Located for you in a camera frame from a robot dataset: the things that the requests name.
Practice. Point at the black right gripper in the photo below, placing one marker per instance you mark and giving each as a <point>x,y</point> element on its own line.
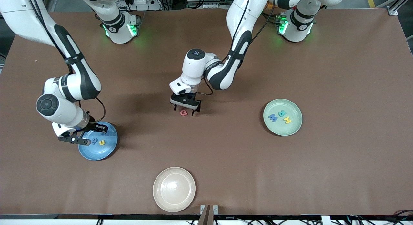
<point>92,126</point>

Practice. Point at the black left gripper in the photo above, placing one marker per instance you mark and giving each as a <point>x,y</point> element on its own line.
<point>194,97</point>

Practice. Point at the red capital letter Q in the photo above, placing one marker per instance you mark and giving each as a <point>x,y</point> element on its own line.
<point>181,112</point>

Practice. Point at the blue small letter a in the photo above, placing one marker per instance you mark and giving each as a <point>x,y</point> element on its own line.
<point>92,141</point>

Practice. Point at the blue capital letter W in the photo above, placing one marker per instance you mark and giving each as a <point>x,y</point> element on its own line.
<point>273,118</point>

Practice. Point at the teal capital letter R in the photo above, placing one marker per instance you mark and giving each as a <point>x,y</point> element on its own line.
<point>282,113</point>

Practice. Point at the yellow capital letter H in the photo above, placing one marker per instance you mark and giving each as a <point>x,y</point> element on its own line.
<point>287,120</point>

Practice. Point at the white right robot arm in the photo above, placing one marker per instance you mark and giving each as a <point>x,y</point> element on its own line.
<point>19,12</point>

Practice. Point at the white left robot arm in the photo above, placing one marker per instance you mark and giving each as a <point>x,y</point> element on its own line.
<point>245,12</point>

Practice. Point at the blue plate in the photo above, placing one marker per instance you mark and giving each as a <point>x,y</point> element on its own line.
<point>103,152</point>

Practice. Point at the beige plate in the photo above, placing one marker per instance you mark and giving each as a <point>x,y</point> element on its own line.
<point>174,189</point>

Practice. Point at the green plate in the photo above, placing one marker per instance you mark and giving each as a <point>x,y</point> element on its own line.
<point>284,130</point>

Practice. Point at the white power strip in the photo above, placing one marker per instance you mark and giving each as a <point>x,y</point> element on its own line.
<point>148,6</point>

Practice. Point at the metal bracket with bar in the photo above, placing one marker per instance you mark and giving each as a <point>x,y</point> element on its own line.
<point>208,215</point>

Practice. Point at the aluminium frame profile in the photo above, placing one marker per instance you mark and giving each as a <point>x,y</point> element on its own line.
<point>395,9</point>

